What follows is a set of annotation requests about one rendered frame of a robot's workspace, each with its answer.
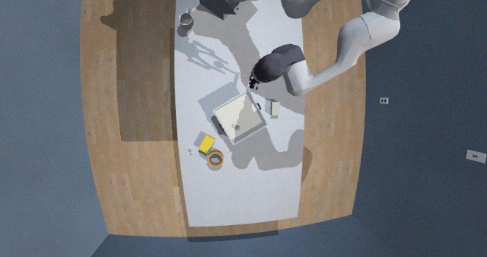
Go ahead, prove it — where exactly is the tan tape roll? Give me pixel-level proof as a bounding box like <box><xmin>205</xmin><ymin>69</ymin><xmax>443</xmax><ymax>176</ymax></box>
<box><xmin>208</xmin><ymin>150</ymin><xmax>224</xmax><ymax>167</ymax></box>

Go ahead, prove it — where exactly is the yellow rectangular block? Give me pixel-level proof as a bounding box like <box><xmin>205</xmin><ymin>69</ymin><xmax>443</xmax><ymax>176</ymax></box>
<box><xmin>199</xmin><ymin>134</ymin><xmax>215</xmax><ymax>153</ymax></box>

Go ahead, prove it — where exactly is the white mug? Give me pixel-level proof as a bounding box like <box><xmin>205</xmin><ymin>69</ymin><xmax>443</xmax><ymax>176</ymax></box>
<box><xmin>179</xmin><ymin>8</ymin><xmax>195</xmax><ymax>30</ymax></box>

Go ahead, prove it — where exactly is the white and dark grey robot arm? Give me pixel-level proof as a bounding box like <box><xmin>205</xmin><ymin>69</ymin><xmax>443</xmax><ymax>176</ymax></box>
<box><xmin>251</xmin><ymin>0</ymin><xmax>410</xmax><ymax>97</ymax></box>

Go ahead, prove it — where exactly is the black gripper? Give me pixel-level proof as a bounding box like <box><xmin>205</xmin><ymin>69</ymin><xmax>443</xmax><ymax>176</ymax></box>
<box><xmin>249</xmin><ymin>79</ymin><xmax>259</xmax><ymax>90</ymax></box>

